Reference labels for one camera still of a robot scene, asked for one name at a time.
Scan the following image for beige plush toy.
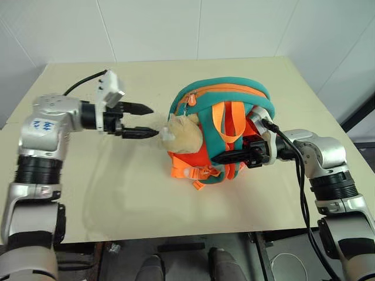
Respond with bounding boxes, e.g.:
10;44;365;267
159;113;204;155

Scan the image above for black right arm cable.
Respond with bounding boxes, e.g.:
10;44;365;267
261;118;340;281

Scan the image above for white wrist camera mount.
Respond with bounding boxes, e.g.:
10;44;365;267
95;70;127;133
248;107;278;165

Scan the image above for black flat bar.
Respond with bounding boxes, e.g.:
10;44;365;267
157;242;206;253

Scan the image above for orange and teal backpack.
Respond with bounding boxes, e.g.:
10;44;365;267
166;76;278;191

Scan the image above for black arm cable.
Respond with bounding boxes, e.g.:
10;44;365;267
261;118;340;281
63;69;108;96

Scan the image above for dark rounded shape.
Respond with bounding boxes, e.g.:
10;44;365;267
139;253;165;281
207;246;248;281

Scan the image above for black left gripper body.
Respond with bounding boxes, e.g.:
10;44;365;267
103;101;125;138

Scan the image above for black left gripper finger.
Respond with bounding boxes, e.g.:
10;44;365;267
121;102;155;116
121;126;159;140

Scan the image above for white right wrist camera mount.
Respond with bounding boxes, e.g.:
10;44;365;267
248;107;278;165

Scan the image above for black metal table frame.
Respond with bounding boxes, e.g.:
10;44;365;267
248;231;278;281

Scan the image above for white floor cable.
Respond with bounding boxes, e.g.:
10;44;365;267
270;251;310;281

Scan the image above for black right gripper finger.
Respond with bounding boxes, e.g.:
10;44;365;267
211;148;250;165

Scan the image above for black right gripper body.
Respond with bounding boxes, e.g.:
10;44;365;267
243;135;270;169

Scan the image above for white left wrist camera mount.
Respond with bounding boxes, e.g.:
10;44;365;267
95;70;127;133

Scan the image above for black metal stand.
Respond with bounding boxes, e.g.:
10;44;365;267
341;92;375;133

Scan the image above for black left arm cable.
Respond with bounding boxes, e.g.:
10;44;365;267
63;69;108;96

